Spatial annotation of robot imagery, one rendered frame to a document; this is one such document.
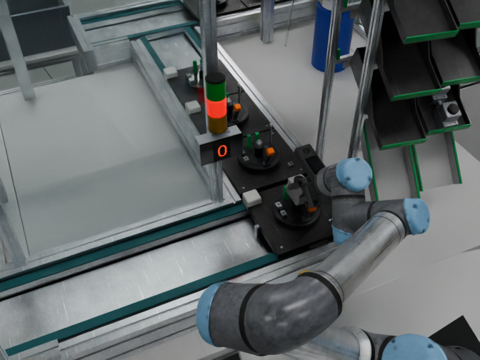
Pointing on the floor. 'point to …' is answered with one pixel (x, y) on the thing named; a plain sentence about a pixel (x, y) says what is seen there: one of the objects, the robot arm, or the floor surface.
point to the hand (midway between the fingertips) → (297, 183)
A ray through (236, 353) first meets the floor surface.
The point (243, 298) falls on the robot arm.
